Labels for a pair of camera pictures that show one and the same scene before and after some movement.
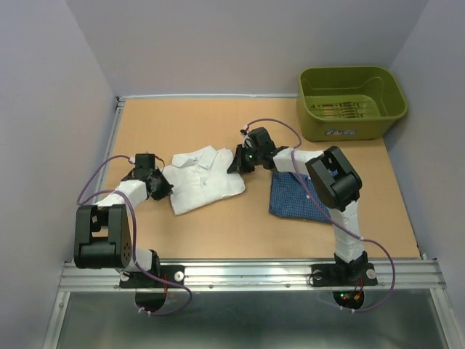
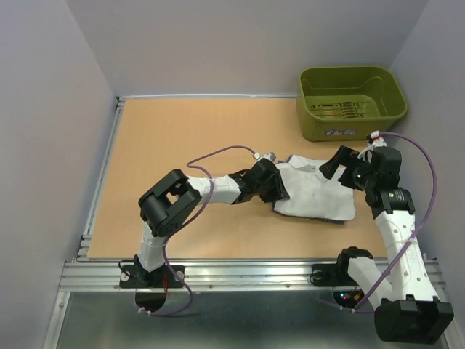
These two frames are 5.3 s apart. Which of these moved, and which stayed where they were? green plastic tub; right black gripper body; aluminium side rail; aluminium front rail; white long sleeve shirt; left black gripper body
Moved: white long sleeve shirt; left black gripper body; right black gripper body
Stayed: aluminium side rail; aluminium front rail; green plastic tub
